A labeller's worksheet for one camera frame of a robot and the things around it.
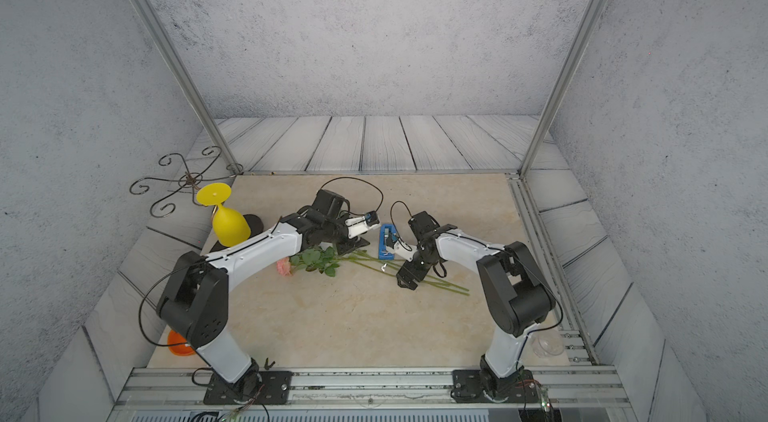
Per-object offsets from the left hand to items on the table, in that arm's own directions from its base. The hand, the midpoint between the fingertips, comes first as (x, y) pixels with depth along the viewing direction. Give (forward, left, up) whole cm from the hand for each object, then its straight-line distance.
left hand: (369, 235), depth 88 cm
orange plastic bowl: (-27, +48, -9) cm, 55 cm away
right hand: (-6, -12, -10) cm, 17 cm away
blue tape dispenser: (+4, -5, -7) cm, 10 cm away
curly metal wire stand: (-4, +46, +20) cm, 50 cm away
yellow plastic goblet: (-5, +33, +12) cm, 36 cm away
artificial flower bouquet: (-2, +14, -10) cm, 17 cm away
